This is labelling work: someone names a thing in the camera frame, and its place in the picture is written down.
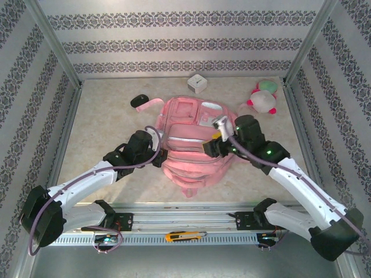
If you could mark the pink student backpack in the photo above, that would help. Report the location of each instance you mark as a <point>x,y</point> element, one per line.
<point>191,171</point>

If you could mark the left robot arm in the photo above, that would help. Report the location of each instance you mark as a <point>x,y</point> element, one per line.
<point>84,179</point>

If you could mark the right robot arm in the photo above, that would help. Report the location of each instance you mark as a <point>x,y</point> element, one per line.
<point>301,188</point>

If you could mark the white plush toy pink ears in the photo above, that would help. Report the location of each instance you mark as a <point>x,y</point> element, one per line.
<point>262,101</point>

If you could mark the black computer mouse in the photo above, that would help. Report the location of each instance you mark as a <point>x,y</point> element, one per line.
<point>139,101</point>

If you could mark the white square clock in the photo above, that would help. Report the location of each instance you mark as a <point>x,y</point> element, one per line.
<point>197,83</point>

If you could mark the yellow utility knife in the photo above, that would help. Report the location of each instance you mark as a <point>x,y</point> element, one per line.
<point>176,237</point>

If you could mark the left controller board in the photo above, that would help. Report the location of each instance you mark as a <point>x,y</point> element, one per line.
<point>105,239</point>

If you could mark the controller board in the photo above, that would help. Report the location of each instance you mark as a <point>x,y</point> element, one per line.
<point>105,239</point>
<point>268,238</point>

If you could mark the right controller board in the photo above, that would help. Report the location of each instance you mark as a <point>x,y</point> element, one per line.
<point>268,238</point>

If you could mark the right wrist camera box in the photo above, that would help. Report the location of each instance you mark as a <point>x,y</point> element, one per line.
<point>224,127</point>

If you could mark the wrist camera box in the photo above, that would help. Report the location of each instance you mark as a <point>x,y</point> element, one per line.
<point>155,136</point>
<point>224,127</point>

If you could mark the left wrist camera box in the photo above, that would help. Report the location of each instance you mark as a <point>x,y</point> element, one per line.
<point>155,136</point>

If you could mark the right metal side rail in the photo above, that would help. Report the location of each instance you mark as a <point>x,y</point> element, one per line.
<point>300,124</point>

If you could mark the metal side rail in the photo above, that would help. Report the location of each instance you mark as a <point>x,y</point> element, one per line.
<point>69,124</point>
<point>300,124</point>

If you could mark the left metal side rail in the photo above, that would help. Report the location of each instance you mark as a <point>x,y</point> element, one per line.
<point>69,124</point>

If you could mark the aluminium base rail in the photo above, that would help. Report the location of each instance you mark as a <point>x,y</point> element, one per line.
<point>179,215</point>

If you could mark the left black mount plate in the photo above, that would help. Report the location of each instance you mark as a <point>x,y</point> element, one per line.
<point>124,221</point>

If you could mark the black mount plate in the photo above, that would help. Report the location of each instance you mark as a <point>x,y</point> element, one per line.
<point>243,221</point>
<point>124,221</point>

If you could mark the right black mount plate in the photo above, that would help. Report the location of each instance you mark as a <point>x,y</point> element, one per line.
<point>243,221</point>

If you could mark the right metal frame post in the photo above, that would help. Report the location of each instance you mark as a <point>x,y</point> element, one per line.
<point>311,37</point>

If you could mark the metal frame post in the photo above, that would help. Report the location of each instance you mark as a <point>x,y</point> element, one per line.
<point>311,37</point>
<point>52,40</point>

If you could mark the left metal frame post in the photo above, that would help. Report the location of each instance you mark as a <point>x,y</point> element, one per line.
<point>52,40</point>

